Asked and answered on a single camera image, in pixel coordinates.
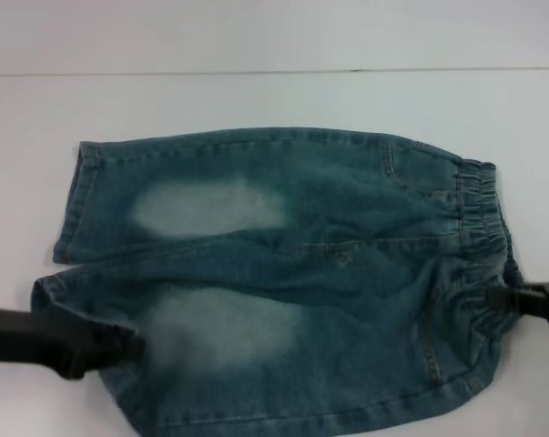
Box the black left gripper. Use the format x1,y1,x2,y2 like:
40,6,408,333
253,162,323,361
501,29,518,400
0,307,147,381

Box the blue denim shorts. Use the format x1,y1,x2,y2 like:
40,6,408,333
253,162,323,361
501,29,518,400
31,127,526,437

